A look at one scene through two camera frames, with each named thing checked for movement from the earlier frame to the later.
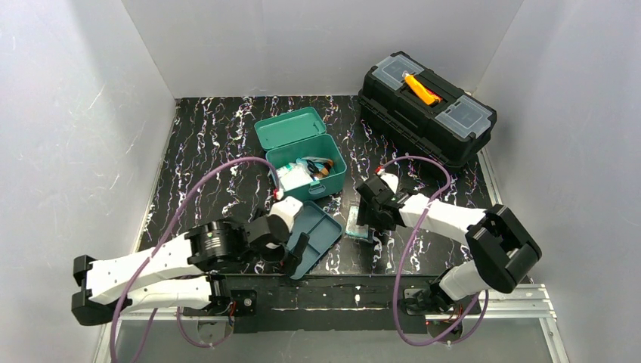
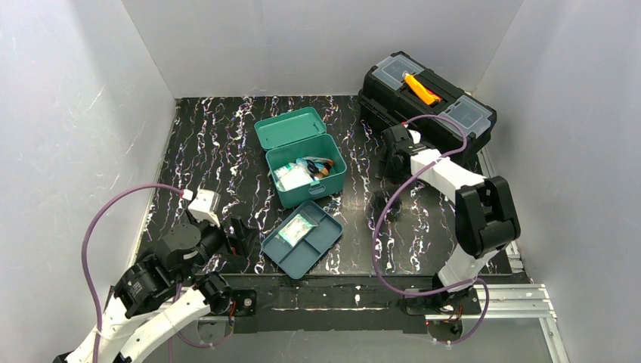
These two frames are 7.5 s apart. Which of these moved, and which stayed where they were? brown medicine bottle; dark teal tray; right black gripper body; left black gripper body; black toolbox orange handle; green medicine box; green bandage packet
Moved: green bandage packet; left black gripper body; right black gripper body
Stayed: dark teal tray; green medicine box; brown medicine bottle; black toolbox orange handle
